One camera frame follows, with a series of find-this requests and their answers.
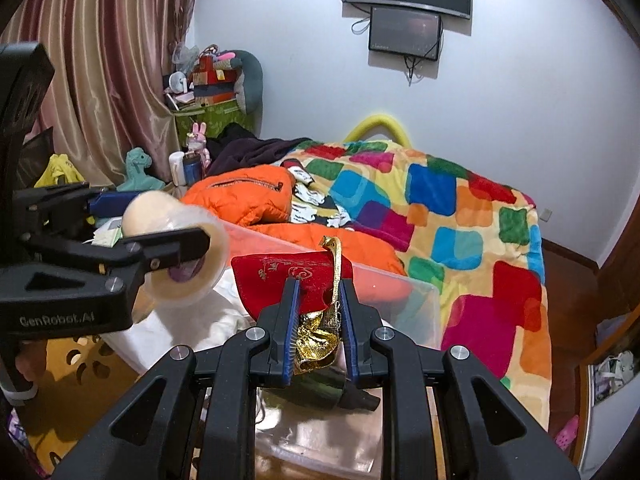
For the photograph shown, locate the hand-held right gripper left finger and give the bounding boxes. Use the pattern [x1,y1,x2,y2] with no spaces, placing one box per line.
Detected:
[50,280,301,480]

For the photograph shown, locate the blue cup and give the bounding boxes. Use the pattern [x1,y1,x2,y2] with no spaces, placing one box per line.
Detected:
[182,155,203,186]

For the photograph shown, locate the black screen cable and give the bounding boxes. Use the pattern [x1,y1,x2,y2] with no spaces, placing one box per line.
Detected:
[402,55,423,86]

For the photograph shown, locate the black and white printed cloth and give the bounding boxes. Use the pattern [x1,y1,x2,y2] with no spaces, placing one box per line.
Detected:
[290,160,356,231]

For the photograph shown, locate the red patterned gift boxes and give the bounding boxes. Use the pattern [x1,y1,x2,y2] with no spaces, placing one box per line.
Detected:
[192,55,238,103]

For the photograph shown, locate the wooden door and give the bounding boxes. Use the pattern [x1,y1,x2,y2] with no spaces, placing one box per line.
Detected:
[595,220,640,351]

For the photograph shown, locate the white cabinet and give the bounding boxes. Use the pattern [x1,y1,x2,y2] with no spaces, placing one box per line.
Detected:
[580,360,640,476]

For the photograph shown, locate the orange puffer jacket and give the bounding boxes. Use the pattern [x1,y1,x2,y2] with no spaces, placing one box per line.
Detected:
[180,165,408,301]

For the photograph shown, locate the white cup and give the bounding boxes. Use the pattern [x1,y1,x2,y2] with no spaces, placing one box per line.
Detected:
[170,151,188,186]

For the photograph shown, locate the yellow foam tube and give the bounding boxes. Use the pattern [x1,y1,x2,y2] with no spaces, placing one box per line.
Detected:
[342,115,413,148]

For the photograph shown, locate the dark purple cloth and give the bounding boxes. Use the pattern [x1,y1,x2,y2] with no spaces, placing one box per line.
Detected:
[205,125,311,176]

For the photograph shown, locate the white cloth drawstring bag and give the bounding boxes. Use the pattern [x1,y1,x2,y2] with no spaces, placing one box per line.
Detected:
[102,270,263,381]

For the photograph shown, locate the pink striped curtain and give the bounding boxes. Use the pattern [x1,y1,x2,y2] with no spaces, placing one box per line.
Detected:
[0,0,211,186]

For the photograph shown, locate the colourful patchwork blanket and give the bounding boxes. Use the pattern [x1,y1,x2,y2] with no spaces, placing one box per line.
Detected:
[277,137,553,411]

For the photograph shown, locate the red pouch with gold lining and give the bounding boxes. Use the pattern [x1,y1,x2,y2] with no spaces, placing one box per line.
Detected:
[231,236,356,376]

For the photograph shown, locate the pale green card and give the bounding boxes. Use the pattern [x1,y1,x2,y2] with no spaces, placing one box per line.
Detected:
[92,217,126,248]

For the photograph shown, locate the pink plush rabbit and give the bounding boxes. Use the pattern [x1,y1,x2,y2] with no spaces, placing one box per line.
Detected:
[187,121,211,161]

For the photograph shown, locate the white sandal pair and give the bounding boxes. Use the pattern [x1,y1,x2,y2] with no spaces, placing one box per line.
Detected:
[595,352,636,386]

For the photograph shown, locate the person's left hand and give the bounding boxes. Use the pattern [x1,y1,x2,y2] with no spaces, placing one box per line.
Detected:
[14,342,48,396]

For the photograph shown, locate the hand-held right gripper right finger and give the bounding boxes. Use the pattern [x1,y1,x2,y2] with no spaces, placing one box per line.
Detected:
[340,280,583,480]

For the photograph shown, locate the beige lidded plastic cup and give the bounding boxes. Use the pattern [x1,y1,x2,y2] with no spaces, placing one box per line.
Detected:
[121,191,231,308]

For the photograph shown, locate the pink clog shoe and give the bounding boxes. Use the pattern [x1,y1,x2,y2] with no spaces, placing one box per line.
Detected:
[555,415,581,453]

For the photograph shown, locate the yellow cloth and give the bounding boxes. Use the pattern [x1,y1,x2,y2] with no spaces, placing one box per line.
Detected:
[34,154,86,188]

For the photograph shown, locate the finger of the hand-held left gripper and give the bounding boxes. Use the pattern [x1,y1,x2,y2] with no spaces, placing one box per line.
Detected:
[22,227,211,273]
[12,182,132,233]

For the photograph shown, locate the clear plastic storage box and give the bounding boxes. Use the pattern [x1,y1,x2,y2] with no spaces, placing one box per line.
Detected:
[100,220,443,480]

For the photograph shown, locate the small black wall screen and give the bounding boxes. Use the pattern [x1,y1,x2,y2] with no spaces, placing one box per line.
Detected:
[368,5,443,61]

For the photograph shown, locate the teal plush horse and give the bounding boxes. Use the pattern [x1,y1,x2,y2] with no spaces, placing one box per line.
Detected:
[117,147,166,193]

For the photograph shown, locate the grey plush cushion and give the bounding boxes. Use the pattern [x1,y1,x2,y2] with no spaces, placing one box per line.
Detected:
[227,50,264,116]

